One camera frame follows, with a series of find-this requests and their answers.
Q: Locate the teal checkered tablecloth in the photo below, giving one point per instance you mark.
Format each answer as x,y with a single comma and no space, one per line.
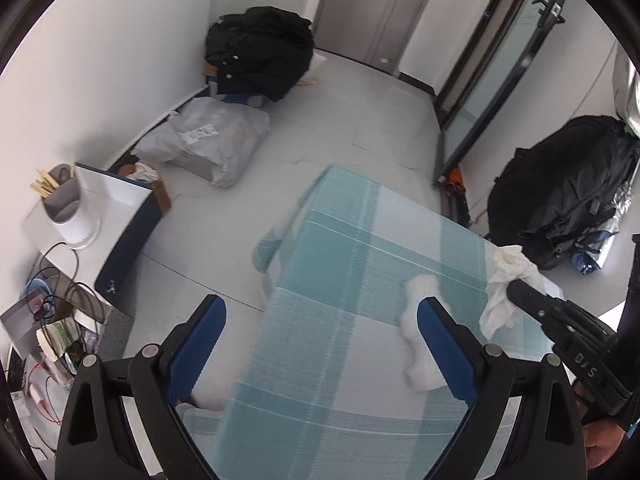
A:
350,260

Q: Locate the blue bowl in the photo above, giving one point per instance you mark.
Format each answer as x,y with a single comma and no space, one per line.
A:
31,290

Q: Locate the person's right hand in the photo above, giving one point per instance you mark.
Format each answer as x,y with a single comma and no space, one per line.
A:
607,440

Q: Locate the black jacket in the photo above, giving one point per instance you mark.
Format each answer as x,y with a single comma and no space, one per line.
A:
260,50

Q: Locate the brown board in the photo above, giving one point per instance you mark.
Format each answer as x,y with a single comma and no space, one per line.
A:
162,197

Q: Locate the white shoulder bag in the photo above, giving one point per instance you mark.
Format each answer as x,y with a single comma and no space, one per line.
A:
627,90

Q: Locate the white box with dark sides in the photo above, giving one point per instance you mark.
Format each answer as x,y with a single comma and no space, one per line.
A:
130,240

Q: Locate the grey door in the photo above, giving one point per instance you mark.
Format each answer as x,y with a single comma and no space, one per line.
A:
360,10

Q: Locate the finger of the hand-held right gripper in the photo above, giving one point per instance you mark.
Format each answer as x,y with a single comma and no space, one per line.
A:
540,305

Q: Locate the white cloth bag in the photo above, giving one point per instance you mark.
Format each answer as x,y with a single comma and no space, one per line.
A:
315,67

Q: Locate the paper cup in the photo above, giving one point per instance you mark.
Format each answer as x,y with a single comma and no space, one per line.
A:
52,342

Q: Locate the white cloth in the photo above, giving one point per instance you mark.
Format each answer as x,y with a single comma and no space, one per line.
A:
145,171

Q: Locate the blue box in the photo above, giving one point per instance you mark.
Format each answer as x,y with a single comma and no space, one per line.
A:
240,97

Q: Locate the white chopstick holder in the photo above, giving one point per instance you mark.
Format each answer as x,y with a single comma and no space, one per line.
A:
75,215

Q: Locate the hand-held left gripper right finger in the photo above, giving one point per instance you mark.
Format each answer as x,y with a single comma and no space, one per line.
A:
447,350

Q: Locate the small grey box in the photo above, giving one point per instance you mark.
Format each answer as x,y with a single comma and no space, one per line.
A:
20,322

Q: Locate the grey plastic parcel bag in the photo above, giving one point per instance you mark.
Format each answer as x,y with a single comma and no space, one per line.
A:
210,140

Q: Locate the black-framed glass door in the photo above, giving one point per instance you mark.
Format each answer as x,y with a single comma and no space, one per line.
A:
500,70

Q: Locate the bundle of wooden chopsticks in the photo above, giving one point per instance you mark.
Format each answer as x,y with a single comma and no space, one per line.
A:
45,185

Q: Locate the orange and black object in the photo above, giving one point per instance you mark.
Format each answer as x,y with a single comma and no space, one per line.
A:
455,185

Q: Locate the silver folding umbrella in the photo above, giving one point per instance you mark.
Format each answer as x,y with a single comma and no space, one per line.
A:
597,250

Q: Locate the black backpack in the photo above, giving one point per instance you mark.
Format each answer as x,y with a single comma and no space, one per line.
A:
560,185

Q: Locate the white tissue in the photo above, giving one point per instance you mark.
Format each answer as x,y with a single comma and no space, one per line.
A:
502,305

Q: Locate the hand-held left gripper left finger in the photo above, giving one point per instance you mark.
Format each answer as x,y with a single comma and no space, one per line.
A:
192,355

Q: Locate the brown cardboard piece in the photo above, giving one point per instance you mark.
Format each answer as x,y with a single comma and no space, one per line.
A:
211,69

